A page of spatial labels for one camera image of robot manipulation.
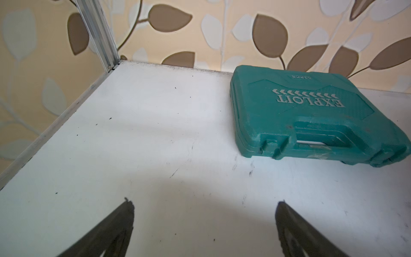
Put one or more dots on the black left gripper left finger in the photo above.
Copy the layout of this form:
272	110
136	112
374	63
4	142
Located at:
110	238

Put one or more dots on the green plastic tool case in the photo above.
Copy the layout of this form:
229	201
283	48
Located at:
280	113

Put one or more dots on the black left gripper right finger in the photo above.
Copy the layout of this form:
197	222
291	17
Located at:
298	238

